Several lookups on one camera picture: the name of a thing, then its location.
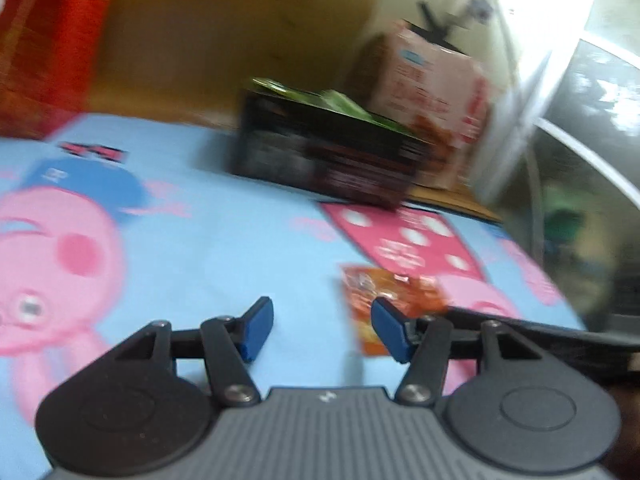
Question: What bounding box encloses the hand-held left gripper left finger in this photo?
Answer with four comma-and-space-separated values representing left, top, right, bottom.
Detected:
115, 296, 275, 407

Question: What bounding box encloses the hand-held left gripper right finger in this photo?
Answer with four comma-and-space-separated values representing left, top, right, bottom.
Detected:
371, 297, 544, 405

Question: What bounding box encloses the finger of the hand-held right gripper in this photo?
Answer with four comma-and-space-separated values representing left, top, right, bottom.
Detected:
444, 306, 640, 381

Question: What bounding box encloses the orange snack packet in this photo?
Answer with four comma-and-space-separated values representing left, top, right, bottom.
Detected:
341, 264, 447, 357

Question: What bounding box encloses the black cardboard box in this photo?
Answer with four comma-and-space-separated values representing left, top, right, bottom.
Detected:
231, 82, 433, 210

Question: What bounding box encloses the green snack packet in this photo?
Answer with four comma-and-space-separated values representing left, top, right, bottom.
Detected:
312, 89, 416, 136
251, 77, 301, 98

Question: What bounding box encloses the printed cartoon blanket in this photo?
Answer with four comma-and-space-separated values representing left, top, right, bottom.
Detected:
0, 112, 586, 480

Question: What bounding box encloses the green object behind glass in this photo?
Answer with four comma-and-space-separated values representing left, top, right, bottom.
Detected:
542, 185, 586, 241

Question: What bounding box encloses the pink snack bag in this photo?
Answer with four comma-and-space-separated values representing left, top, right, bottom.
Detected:
367, 19, 493, 191

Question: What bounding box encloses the frosted glass sliding door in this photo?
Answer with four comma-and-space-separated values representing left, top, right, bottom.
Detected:
475, 0, 640, 331

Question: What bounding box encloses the wooden headboard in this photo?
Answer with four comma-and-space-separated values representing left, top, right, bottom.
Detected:
90, 0, 396, 126

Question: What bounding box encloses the black tape strip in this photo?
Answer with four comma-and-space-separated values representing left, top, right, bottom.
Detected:
417, 2, 461, 43

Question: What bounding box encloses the red gift box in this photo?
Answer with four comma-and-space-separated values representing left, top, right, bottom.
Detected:
0, 0, 121, 141

